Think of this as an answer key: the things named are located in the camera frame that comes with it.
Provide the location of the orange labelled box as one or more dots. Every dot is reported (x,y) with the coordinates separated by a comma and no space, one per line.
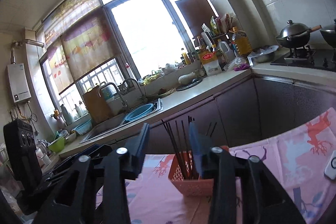
(206,57)

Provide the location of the patterned roller blind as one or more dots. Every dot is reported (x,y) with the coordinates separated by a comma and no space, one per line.
(78,39)

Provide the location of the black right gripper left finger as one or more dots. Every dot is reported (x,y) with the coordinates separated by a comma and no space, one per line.
(94,190)

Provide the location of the white plastic jug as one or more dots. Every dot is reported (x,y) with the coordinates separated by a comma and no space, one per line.
(226,51)

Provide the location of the steel kitchen sink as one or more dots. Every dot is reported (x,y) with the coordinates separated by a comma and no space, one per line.
(116,123)

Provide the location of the orange perforated utensil basket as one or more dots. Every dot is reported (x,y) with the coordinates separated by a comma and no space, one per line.
(191,179)

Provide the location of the blue wash basin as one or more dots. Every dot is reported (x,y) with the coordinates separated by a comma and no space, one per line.
(139,112)

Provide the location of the yellow cooking oil bottle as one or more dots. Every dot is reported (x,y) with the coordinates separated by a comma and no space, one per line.
(240,40)

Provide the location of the white water heater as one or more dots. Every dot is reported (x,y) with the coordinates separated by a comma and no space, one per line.
(19,88)

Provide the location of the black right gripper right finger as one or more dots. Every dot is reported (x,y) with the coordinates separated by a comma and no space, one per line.
(244,189)

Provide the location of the dark chopstick far left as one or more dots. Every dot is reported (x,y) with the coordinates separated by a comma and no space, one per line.
(173,147)

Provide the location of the white round device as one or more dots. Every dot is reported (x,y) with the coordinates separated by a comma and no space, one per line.
(330,169)

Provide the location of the black wok with lid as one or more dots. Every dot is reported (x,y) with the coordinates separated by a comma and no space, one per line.
(295,35)

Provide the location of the green plastic bowl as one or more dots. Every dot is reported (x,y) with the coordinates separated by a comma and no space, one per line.
(57,145)

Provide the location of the black gas stove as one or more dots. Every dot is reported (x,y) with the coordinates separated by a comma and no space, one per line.
(306,57)

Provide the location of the dark chopstick right pair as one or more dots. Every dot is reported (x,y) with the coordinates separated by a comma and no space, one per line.
(211,129)

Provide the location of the steel bowl with cloth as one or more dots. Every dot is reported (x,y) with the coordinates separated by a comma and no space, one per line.
(262,55)

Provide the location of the wooden cutting board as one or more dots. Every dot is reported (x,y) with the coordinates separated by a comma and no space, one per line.
(97,106)

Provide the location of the pink floral tablecloth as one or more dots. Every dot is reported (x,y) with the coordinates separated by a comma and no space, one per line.
(297,159)

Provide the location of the chrome faucet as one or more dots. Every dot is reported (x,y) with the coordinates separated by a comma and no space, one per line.
(136,86)
(109,91)

